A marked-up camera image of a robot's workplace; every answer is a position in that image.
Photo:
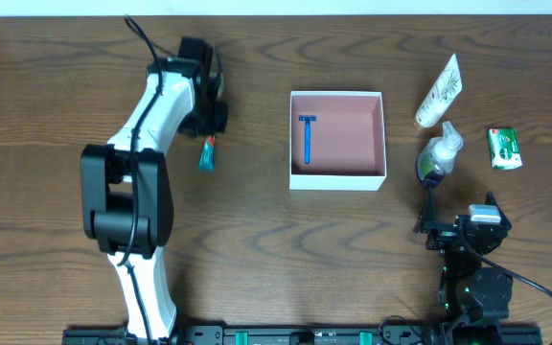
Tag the blue disposable razor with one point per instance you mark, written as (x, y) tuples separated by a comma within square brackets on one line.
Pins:
[(307, 120)]

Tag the clear foam pump soap bottle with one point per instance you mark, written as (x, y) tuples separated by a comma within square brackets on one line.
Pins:
[(436, 161)]

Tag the green soap bar packet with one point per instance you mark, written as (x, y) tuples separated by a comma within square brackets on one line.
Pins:
[(504, 149)]

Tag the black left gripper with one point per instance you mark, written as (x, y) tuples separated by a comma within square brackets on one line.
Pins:
[(211, 124)]

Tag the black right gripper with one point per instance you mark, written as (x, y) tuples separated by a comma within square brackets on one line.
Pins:
[(447, 230)]

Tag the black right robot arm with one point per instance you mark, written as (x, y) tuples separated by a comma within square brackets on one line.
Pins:
[(473, 293)]

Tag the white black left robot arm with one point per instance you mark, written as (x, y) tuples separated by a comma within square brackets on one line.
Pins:
[(127, 203)]

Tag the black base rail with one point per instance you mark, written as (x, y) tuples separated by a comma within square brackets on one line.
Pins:
[(384, 334)]

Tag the white leaf-print lotion tube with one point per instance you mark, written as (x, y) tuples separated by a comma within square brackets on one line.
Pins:
[(440, 96)]

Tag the red green toothpaste tube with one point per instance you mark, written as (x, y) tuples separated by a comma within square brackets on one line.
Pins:
[(207, 157)]

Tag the white box pink interior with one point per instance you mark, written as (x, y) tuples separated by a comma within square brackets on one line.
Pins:
[(348, 150)]

